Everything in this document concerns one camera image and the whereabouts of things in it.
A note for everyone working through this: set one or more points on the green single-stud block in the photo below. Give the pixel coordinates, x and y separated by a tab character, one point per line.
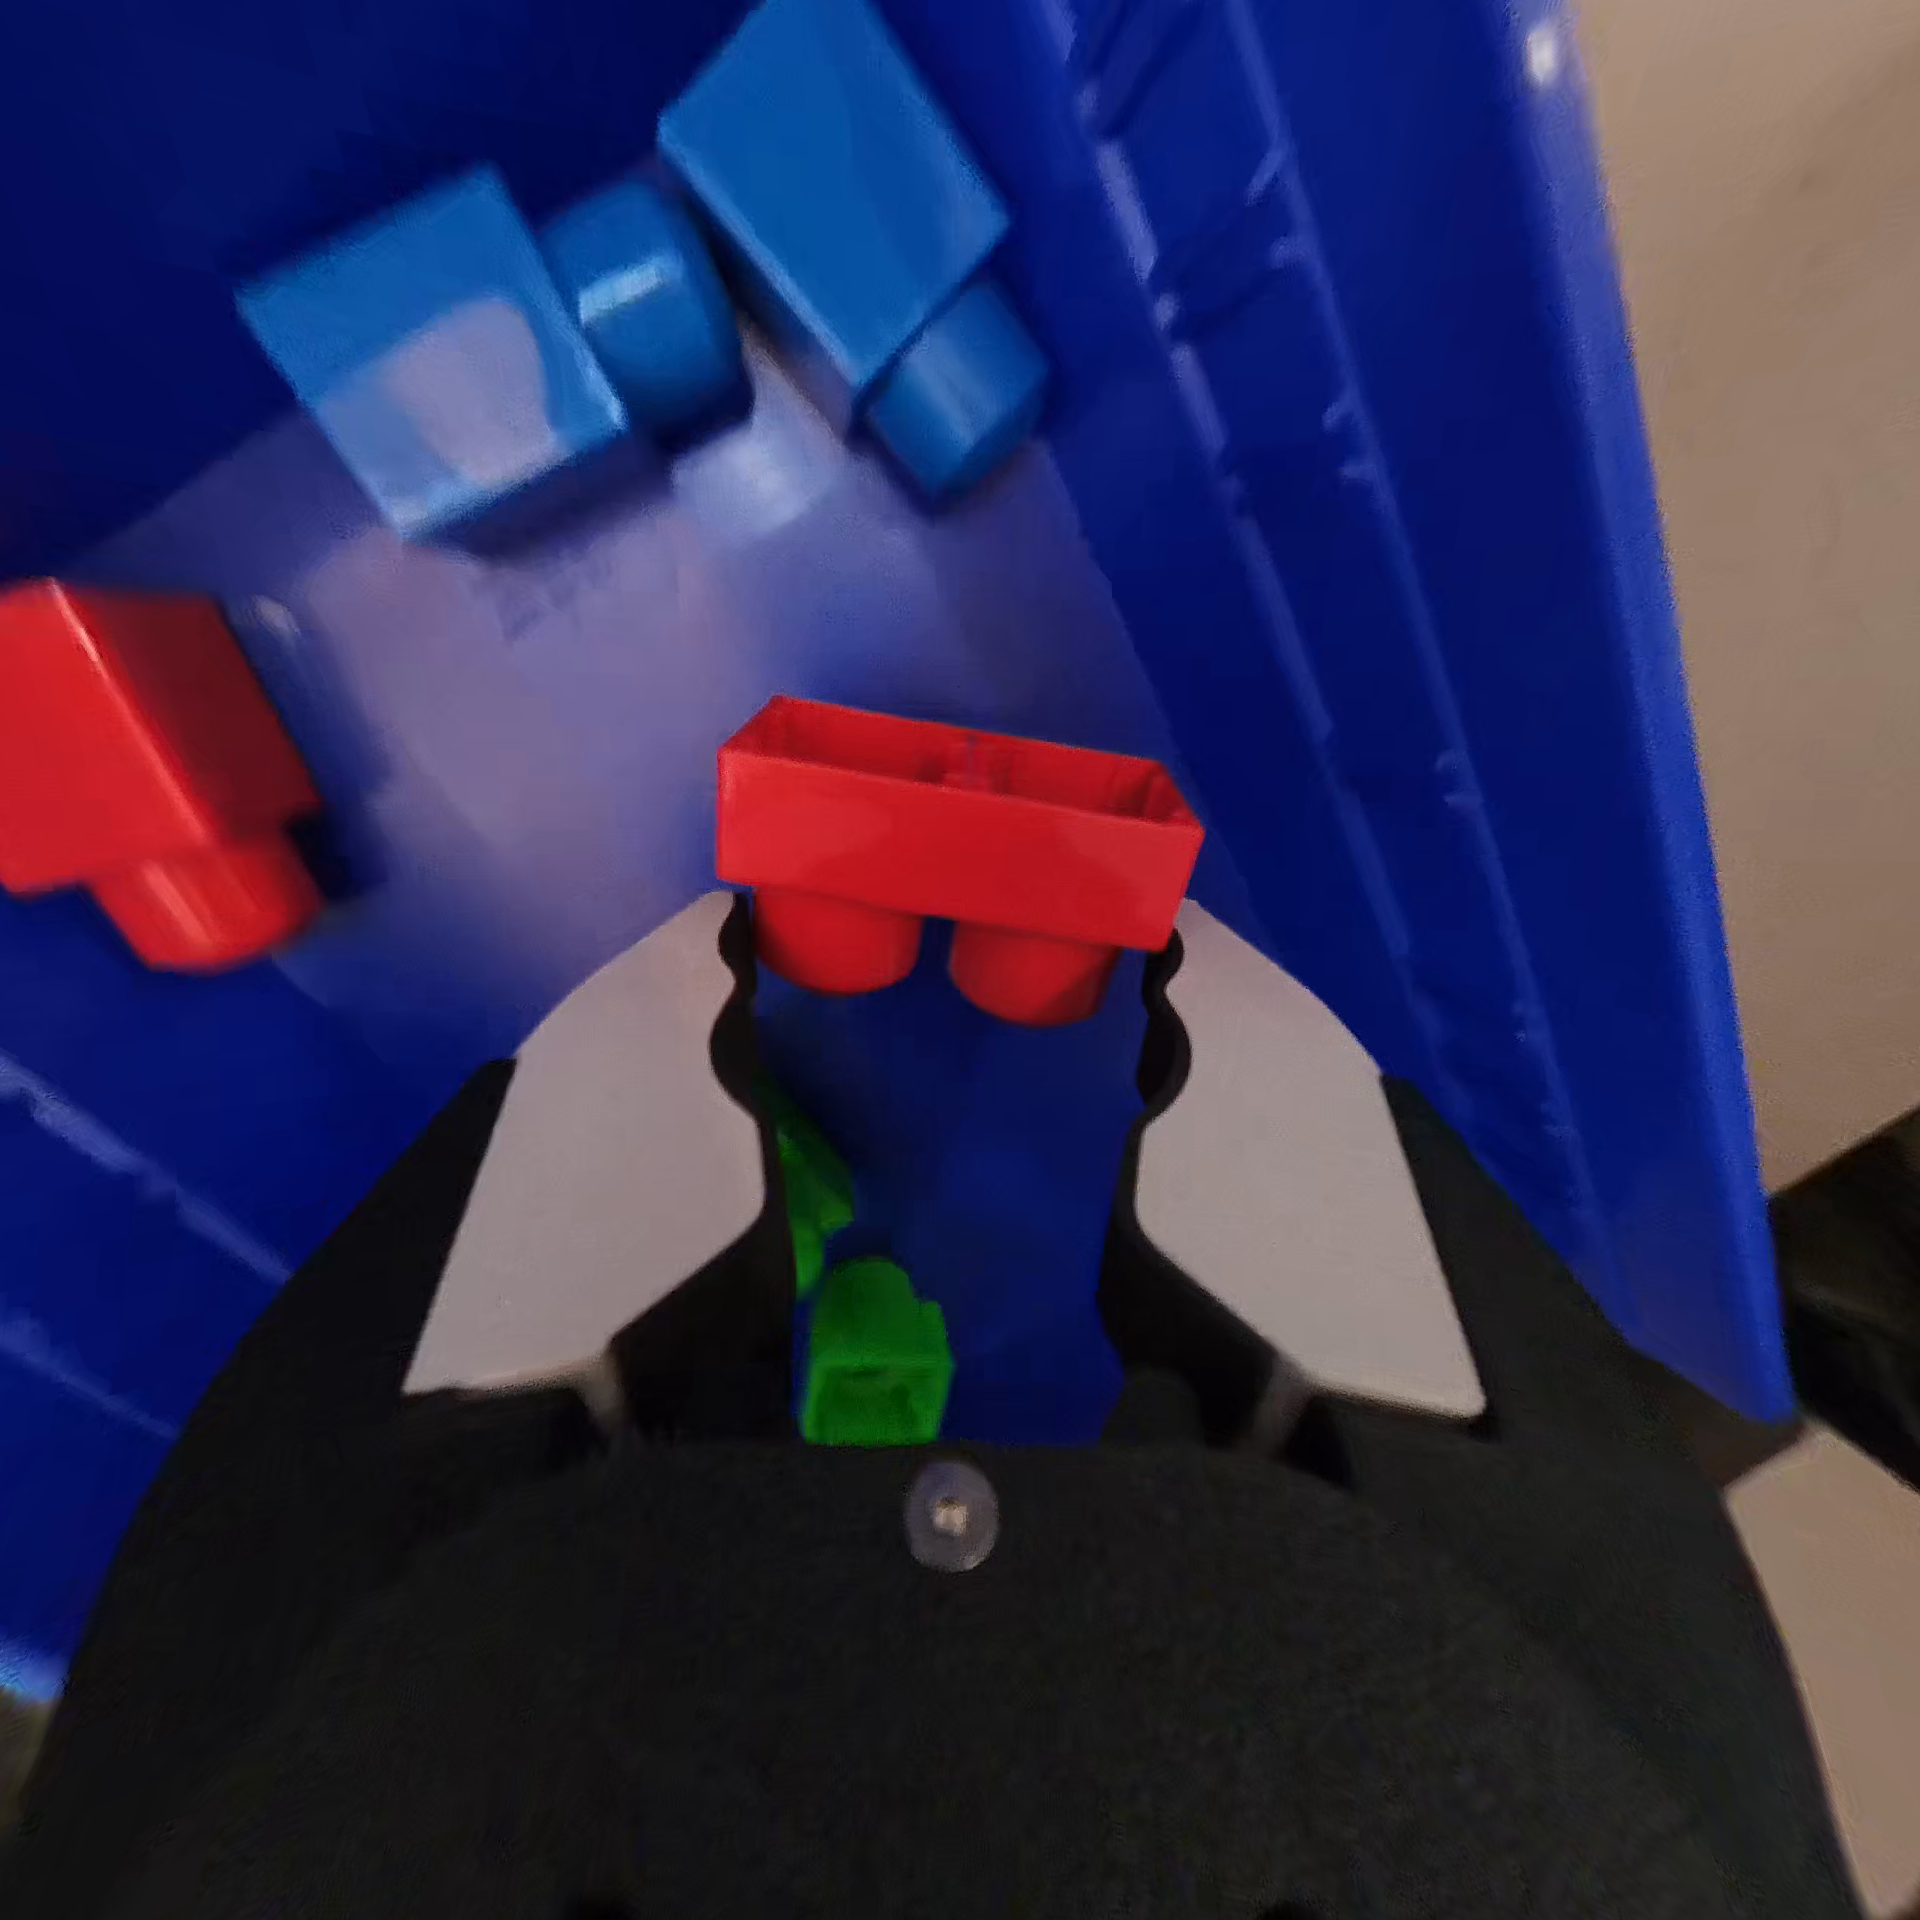
812	1186
869	1367

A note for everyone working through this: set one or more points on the blue plastic bin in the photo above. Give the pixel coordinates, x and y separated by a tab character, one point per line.
1275	451

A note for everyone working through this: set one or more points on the red two-stud block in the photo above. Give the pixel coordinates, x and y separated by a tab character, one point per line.
946	856

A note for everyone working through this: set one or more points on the red single-stud block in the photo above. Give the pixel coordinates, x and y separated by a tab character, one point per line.
119	734

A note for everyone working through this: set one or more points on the blue single-stud block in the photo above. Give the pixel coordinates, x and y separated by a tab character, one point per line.
824	164
436	360

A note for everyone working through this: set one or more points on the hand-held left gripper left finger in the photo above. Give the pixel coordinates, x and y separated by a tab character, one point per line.
586	1171

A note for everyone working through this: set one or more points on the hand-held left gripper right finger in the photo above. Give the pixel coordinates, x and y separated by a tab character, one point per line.
1303	1186

